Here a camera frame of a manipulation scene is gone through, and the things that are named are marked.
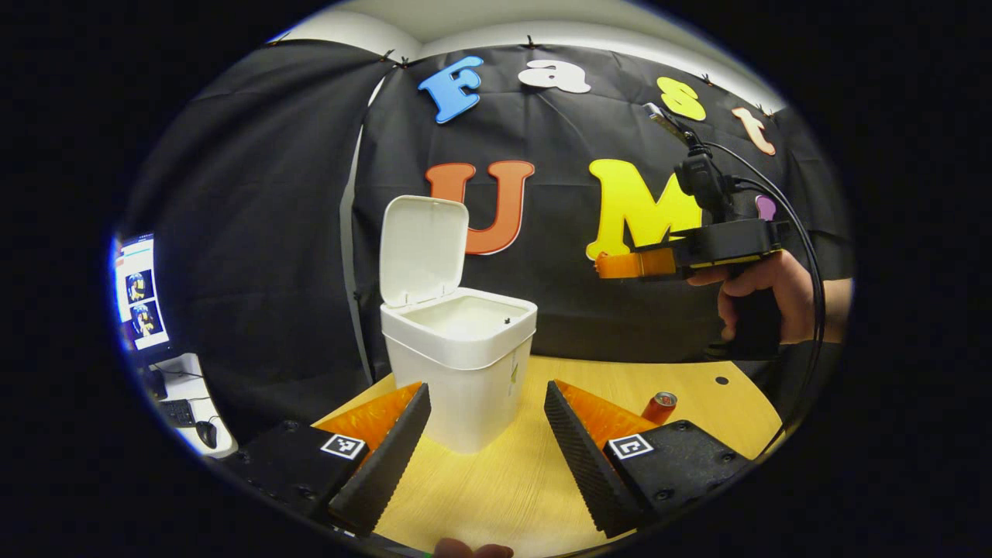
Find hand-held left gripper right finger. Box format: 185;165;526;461
544;378;754;539

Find wooden desktop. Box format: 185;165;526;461
310;354;785;558

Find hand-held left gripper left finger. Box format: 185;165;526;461
221;381;432;538

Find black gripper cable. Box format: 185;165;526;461
694;139;826;458

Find black backdrop cloth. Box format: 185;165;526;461
116;39;853;435

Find white side desk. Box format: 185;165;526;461
139;353;237;460

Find red pop can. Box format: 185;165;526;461
641;391;678;425

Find white desktop garbage bin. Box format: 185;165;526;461
378;195;539;454

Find computer monitor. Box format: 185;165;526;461
112;231;173;353

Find black computer keyboard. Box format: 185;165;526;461
159;398;197;428

